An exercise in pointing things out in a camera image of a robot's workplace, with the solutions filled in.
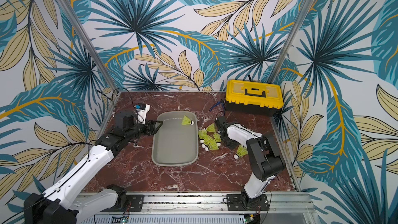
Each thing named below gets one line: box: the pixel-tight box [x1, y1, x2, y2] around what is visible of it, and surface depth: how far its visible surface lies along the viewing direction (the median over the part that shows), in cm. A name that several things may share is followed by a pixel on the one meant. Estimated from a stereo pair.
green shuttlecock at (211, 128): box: [206, 122, 217, 133], surface depth 99 cm
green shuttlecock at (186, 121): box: [181, 115, 195, 126], surface depth 102 cm
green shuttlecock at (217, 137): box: [213, 132, 222, 147], surface depth 94 cm
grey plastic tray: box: [151, 110, 199, 167], surface depth 92 cm
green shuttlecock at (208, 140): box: [201, 134, 215, 149], surface depth 92 cm
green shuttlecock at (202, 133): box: [197, 129, 208, 144], surface depth 95 cm
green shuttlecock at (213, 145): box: [205, 138, 220, 152], surface depth 91 cm
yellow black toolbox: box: [224, 79, 284, 117], surface depth 99 cm
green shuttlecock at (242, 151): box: [233, 144, 249, 160], surface depth 89 cm
